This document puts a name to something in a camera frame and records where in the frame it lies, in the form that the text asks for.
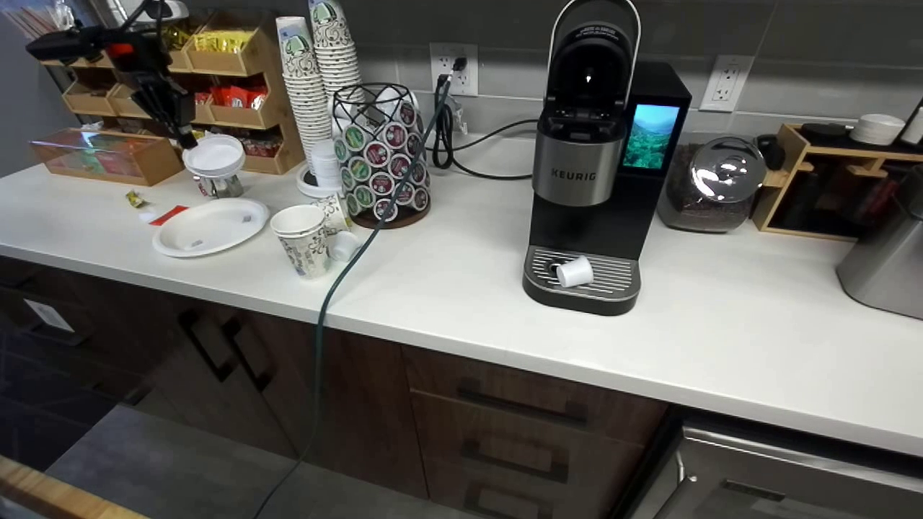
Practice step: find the white round container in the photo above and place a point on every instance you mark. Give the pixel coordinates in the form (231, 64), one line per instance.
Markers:
(878, 129)

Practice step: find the stainless steel appliance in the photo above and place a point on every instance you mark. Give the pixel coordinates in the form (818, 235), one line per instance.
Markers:
(885, 266)

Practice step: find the black Keurig coffee machine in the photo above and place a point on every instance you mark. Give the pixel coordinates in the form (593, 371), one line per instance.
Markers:
(604, 143)

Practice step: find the right tall paper cup stack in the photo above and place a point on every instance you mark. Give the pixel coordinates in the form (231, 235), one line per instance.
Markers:
(332, 45)

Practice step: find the silver round lidded container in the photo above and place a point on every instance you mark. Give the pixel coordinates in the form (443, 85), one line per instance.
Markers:
(711, 185)

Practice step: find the white coffee pod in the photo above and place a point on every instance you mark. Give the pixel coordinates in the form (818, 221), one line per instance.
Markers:
(574, 273)

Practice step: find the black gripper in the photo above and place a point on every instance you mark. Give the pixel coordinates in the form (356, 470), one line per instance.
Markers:
(163, 100)

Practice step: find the tall paper cup stack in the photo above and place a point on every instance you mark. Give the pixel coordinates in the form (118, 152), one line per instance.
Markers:
(332, 45)
(304, 83)

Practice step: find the yellow-green sachet packet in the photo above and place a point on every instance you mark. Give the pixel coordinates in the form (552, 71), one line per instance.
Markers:
(137, 201)

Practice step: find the wooden condiment organizer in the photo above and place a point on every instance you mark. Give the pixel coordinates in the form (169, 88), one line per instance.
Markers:
(234, 83)

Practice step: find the white styrofoam cup lid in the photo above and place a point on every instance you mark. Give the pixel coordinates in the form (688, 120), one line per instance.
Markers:
(215, 156)

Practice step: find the wooden tea box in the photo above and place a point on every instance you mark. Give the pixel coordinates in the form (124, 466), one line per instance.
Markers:
(108, 156)

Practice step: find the left tall paper cup stack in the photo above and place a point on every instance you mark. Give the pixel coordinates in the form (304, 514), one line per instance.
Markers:
(304, 83)

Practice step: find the patterned paper cup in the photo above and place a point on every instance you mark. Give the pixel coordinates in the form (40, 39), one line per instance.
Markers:
(300, 231)

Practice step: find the red sachet packet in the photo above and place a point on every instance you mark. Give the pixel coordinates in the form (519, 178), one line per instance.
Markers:
(169, 215)

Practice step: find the wooden rack on right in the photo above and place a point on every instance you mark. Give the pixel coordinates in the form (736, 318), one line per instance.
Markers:
(831, 183)

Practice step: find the wire basket of coffee pods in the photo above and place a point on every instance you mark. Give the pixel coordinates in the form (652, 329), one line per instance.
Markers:
(378, 149)

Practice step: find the white paper plate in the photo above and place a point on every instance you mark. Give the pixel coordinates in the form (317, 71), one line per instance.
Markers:
(212, 230)

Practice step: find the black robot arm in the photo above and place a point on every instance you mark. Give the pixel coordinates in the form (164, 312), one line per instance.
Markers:
(140, 55)

